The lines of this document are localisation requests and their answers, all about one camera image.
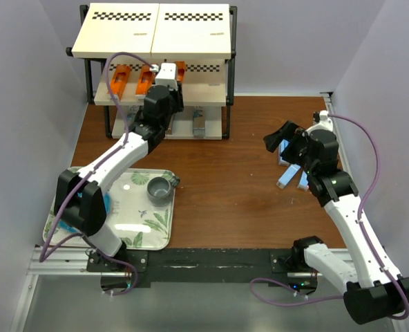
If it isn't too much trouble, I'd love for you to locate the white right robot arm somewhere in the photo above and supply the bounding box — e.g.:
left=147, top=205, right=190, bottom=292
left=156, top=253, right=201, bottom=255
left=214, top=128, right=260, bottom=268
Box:
left=263, top=121, right=409, bottom=324

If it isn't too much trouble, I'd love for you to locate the orange toothpaste box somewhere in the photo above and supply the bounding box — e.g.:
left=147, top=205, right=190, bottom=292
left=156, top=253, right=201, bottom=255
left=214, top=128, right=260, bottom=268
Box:
left=110, top=64, right=132, bottom=100
left=175, top=61, right=187, bottom=83
left=135, top=65, right=154, bottom=100

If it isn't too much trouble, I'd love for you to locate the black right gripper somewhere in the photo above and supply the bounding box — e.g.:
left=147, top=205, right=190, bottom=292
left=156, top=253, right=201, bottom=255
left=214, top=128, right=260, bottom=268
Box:
left=263, top=120, right=316, bottom=174

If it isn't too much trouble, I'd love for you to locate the teal dotted plate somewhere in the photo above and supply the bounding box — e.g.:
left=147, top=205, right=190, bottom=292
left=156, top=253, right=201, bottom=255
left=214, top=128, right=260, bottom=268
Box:
left=57, top=193, right=111, bottom=233

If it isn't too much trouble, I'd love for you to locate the black frame three-tier shelf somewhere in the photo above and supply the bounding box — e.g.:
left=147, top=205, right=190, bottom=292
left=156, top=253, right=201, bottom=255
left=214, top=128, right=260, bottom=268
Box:
left=66, top=3, right=237, bottom=140

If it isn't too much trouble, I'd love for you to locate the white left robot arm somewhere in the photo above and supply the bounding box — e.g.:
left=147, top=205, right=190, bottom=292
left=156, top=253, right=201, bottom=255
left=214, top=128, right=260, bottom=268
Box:
left=48, top=84, right=184, bottom=271

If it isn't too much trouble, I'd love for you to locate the grey ceramic mug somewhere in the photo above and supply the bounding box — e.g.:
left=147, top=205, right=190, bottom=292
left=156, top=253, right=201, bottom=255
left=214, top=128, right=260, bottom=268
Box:
left=146, top=175, right=180, bottom=207

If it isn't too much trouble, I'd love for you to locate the blue toothpaste box right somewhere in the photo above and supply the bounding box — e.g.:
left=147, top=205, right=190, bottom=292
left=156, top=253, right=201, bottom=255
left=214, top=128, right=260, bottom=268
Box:
left=297, top=172, right=309, bottom=192

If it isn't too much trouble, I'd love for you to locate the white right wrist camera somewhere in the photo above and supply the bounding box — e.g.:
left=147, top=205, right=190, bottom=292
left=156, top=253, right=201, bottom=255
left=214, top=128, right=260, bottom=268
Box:
left=310, top=110, right=333, bottom=132

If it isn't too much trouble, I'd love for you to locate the metallic blue toothpaste box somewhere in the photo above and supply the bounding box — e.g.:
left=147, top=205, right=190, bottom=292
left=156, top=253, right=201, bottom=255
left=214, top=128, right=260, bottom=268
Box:
left=193, top=107, right=206, bottom=138

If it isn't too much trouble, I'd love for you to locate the light blue toothpaste box tilted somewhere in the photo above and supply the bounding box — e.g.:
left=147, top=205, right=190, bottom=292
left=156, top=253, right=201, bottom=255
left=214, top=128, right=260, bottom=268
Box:
left=276, top=165, right=301, bottom=189

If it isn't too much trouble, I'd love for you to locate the silver blue toothpaste box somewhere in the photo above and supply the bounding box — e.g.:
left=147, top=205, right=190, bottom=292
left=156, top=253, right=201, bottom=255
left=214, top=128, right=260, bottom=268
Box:
left=126, top=105, right=140, bottom=122

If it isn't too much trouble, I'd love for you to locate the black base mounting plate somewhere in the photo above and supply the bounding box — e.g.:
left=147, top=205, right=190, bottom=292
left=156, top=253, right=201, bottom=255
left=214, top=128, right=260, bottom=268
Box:
left=86, top=247, right=332, bottom=288

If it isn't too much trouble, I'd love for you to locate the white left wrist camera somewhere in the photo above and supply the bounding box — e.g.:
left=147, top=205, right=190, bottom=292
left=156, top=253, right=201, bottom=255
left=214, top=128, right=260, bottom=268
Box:
left=150, top=62, right=178, bottom=91

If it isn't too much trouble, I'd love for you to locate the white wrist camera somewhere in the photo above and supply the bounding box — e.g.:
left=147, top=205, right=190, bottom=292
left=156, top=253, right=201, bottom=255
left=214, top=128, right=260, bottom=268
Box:
left=150, top=62, right=178, bottom=91
left=310, top=110, right=333, bottom=132

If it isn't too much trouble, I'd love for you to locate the blue toothpaste box upper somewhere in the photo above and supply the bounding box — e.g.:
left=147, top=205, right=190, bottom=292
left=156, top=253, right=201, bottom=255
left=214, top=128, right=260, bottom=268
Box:
left=278, top=138, right=293, bottom=167

